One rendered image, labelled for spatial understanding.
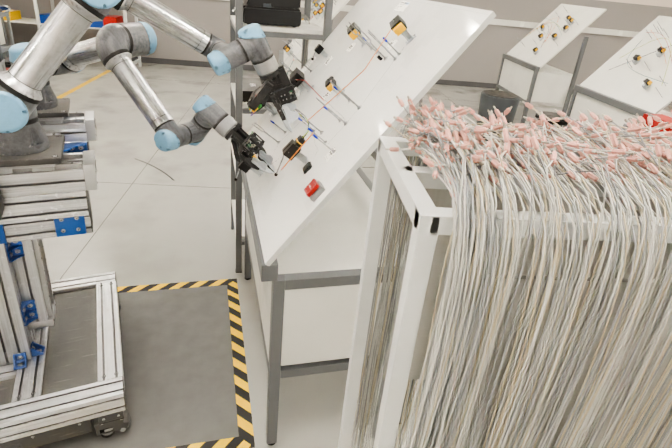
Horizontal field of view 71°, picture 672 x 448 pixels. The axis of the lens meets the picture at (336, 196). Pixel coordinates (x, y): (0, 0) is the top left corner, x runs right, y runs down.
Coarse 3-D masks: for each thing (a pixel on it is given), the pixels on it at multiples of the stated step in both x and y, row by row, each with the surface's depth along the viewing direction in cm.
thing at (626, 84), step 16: (640, 32) 507; (656, 32) 488; (624, 48) 510; (640, 48) 490; (656, 48) 473; (608, 64) 512; (624, 64) 493; (640, 64) 475; (656, 64) 458; (592, 80) 515; (608, 80) 495; (624, 80) 477; (640, 80) 461; (656, 80) 445; (576, 96) 526; (592, 96) 496; (608, 96) 477; (624, 96) 463; (640, 96) 447; (656, 96) 432; (576, 112) 525; (608, 112) 474; (624, 112) 452; (640, 112) 430; (656, 112) 420; (608, 128) 473
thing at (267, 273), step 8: (248, 192) 200; (248, 200) 195; (248, 208) 196; (256, 224) 176; (256, 232) 170; (256, 240) 166; (256, 248) 167; (264, 264) 152; (272, 264) 153; (264, 272) 153; (272, 272) 154; (264, 280) 154; (272, 280) 155
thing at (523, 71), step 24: (552, 24) 684; (576, 24) 632; (528, 48) 691; (552, 48) 637; (504, 72) 731; (528, 72) 653; (552, 72) 643; (576, 72) 634; (528, 96) 646; (552, 96) 651
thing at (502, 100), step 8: (488, 96) 555; (496, 96) 550; (504, 96) 554; (512, 96) 558; (480, 104) 571; (488, 104) 557; (496, 104) 551; (504, 104) 549; (512, 104) 550; (480, 112) 571; (488, 112) 560; (512, 112) 557; (488, 120) 563; (512, 120) 566
